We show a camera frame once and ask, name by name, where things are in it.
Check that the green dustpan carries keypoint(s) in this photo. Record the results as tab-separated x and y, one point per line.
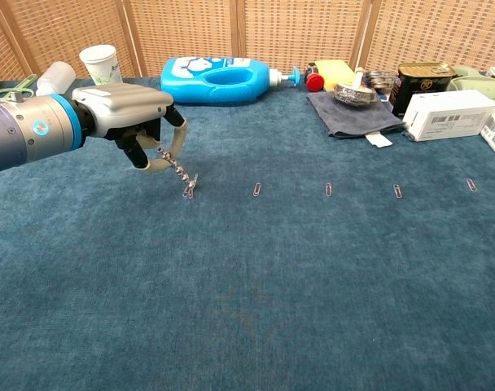
479	83

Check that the blue detergent pump bottle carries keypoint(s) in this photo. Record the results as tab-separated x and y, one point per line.
190	87

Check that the grey folded cloth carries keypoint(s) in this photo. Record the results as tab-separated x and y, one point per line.
353	118

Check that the small metal paper clip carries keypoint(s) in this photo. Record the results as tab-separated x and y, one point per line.
471	184
329	189
397	190
191	186
186	192
195	180
257	189

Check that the translucent squeeze wash bottle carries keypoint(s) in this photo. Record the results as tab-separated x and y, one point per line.
58	77

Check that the black gold meat tin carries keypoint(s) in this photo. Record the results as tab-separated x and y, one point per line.
418	87

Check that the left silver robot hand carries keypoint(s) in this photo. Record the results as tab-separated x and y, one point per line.
121	108

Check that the green hand brush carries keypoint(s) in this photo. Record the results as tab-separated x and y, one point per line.
11	91

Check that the red capped small item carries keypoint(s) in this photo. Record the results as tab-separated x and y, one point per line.
314	81

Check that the yellow sponge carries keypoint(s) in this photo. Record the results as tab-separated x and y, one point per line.
335	73

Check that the white paper cup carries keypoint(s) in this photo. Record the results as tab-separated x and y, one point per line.
103	65

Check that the silver metal ball chain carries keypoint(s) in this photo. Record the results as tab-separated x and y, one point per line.
177	167

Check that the silver round metal object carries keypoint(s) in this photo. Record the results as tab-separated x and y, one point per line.
353	95

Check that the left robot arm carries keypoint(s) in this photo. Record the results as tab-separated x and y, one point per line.
23	130

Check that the plain white carton box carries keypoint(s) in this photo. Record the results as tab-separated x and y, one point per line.
447	116

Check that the woven rattan folding screen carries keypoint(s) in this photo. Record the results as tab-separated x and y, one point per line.
190	32

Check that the blue table cloth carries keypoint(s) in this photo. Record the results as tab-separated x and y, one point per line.
231	264

